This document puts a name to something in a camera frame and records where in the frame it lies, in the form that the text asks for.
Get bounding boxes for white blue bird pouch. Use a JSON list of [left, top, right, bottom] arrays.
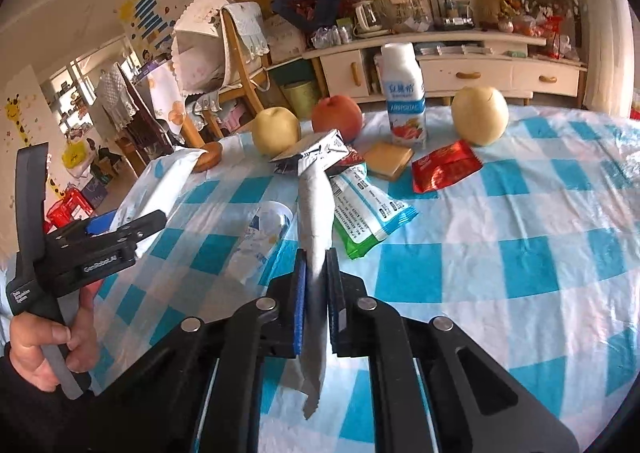
[[110, 149, 204, 259]]

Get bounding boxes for green white snack bag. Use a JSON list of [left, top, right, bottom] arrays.
[[330, 164, 418, 259]]

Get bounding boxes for red snack packet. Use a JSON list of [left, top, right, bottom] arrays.
[[411, 140, 483, 194]]

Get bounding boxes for white printed paper wrapper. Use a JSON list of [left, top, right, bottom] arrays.
[[297, 146, 344, 419]]

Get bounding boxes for gold square tin lid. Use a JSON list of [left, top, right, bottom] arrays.
[[363, 142, 413, 182]]

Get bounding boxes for black white snack bag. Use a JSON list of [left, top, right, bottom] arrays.
[[271, 129, 364, 177]]

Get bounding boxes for person's left hand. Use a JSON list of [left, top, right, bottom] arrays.
[[9, 281, 102, 392]]

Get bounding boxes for red gift bags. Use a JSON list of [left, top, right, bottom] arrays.
[[46, 187, 94, 229]]

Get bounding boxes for yellow plastic bag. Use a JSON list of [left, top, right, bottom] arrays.
[[62, 139, 89, 169]]

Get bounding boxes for dark wooden chair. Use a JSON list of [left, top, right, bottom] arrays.
[[96, 63, 174, 165]]

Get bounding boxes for blue white checkered tablecloth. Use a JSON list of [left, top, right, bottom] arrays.
[[93, 106, 639, 447]]

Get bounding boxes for brown muffin cake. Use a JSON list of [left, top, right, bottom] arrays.
[[192, 141, 222, 173]]

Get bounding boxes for light wooden chair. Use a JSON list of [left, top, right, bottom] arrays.
[[184, 0, 270, 115]]

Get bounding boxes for dining table with cloth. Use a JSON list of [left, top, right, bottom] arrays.
[[134, 58, 205, 149]]

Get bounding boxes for large yellow pear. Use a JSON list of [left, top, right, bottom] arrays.
[[250, 106, 300, 158]]

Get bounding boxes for white folded cushion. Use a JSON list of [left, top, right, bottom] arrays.
[[170, 0, 228, 97]]

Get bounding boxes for small yellow pear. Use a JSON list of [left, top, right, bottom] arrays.
[[450, 87, 509, 147]]

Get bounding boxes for green waste bin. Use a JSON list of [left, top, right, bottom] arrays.
[[281, 80, 321, 121]]

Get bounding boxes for red orange apple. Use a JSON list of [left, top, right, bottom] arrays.
[[311, 96, 363, 142]]

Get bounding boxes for white yogurt drink bottle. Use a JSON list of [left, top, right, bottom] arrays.
[[381, 43, 427, 148]]

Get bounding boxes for cream tv cabinet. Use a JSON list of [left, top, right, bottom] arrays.
[[303, 30, 587, 108]]

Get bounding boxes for dark flower bouquet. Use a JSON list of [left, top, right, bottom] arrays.
[[270, 0, 340, 34]]

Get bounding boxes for white electric kettle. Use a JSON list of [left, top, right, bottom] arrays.
[[354, 0, 390, 38]]

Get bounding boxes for white curtain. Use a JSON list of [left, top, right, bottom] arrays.
[[578, 0, 634, 118]]

